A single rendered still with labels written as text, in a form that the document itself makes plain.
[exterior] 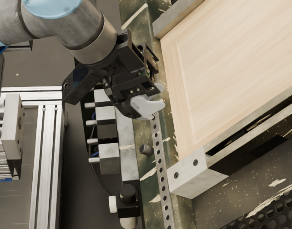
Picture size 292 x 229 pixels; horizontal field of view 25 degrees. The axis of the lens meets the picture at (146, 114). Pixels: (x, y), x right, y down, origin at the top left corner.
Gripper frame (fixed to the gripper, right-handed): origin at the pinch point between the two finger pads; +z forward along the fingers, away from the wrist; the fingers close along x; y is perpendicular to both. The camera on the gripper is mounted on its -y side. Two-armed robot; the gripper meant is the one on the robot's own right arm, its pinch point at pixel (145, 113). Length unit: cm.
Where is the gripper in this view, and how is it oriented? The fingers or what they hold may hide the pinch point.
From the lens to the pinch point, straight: 117.7
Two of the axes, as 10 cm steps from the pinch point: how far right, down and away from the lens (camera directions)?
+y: 8.9, -2.8, -3.7
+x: -0.2, -8.2, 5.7
